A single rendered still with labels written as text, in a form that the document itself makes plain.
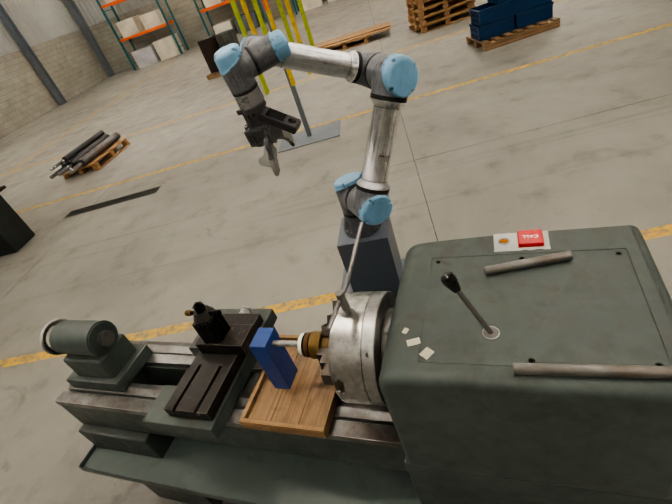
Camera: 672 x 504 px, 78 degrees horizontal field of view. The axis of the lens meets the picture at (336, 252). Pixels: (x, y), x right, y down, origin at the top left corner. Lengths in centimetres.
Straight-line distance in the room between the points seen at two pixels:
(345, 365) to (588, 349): 54
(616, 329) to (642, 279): 16
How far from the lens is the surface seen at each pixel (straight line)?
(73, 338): 190
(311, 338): 125
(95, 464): 231
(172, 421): 159
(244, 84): 118
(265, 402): 149
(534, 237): 119
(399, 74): 132
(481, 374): 91
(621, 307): 104
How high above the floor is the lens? 200
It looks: 35 degrees down
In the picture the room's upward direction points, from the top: 21 degrees counter-clockwise
